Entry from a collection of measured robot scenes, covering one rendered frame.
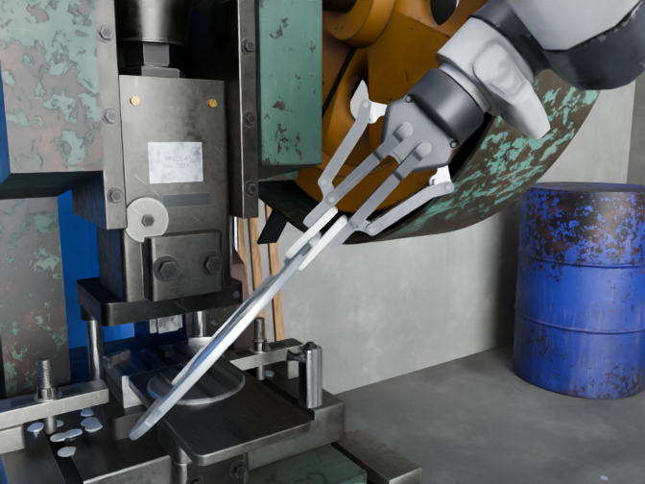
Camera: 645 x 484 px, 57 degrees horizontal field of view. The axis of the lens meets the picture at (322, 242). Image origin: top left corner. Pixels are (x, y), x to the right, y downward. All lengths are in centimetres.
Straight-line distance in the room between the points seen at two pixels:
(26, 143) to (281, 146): 31
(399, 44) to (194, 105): 35
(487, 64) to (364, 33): 46
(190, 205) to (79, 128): 18
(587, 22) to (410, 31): 48
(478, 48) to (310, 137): 32
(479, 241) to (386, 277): 61
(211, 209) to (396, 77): 37
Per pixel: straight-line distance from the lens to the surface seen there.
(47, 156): 70
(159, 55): 85
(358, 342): 265
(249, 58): 80
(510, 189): 89
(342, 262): 249
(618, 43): 53
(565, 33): 52
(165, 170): 78
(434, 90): 58
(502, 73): 57
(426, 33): 94
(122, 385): 87
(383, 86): 100
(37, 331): 105
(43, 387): 89
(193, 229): 81
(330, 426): 93
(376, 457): 91
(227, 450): 66
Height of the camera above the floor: 110
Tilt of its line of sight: 10 degrees down
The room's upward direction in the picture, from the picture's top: straight up
